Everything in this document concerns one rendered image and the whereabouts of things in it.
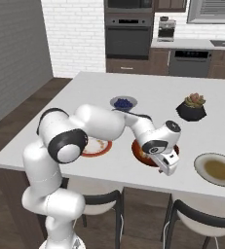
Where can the silver coffee machine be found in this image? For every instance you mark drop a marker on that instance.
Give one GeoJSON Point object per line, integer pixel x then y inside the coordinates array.
{"type": "Point", "coordinates": [166, 29]}

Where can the brown base cupboards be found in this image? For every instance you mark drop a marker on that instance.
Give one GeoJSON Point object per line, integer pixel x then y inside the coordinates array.
{"type": "Point", "coordinates": [159, 61]}

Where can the dark sink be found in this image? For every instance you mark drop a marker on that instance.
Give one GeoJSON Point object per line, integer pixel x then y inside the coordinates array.
{"type": "Point", "coordinates": [223, 43]}

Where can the blue berries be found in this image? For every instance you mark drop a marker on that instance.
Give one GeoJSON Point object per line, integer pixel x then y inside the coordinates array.
{"type": "Point", "coordinates": [123, 103]}

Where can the grey bowl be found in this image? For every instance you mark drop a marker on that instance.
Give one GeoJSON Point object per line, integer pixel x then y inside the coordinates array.
{"type": "Point", "coordinates": [132, 100]}

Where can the window with blinds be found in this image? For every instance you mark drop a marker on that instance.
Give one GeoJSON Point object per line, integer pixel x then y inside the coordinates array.
{"type": "Point", "coordinates": [212, 11]}

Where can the black wall oven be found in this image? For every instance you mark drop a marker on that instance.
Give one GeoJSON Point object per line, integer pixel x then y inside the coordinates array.
{"type": "Point", "coordinates": [128, 37]}

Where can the black and white stool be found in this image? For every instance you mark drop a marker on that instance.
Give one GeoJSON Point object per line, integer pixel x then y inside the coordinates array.
{"type": "Point", "coordinates": [201, 222]}
{"type": "Point", "coordinates": [102, 202]}

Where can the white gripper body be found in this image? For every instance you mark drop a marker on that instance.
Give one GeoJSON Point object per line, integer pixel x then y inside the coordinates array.
{"type": "Point", "coordinates": [168, 164]}

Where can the grey plate with brown centre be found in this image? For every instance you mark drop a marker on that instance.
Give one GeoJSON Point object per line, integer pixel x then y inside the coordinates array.
{"type": "Point", "coordinates": [217, 169]}

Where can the brown wall cupboard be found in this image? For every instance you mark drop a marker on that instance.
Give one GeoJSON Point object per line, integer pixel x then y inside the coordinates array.
{"type": "Point", "coordinates": [170, 4]}

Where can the succulent in black pot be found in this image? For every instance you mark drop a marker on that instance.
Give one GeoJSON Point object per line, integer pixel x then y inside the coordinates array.
{"type": "Point", "coordinates": [192, 108]}

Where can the white kitchen island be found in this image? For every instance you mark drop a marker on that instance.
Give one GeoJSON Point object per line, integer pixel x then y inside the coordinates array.
{"type": "Point", "coordinates": [156, 94]}

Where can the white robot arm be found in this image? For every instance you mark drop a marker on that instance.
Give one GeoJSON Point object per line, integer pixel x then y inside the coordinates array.
{"type": "Point", "coordinates": [94, 121]}

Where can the dark red plate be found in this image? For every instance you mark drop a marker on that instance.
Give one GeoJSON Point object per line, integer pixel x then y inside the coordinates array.
{"type": "Point", "coordinates": [140, 154]}

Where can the grey dishwasher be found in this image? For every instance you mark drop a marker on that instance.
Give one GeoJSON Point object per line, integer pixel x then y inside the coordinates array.
{"type": "Point", "coordinates": [190, 63]}

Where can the black microwave oven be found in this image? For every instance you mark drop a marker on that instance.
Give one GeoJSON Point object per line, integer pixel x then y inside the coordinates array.
{"type": "Point", "coordinates": [129, 4]}

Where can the red rimmed white plate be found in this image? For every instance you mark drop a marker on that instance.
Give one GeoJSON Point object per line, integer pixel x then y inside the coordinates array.
{"type": "Point", "coordinates": [97, 147]}

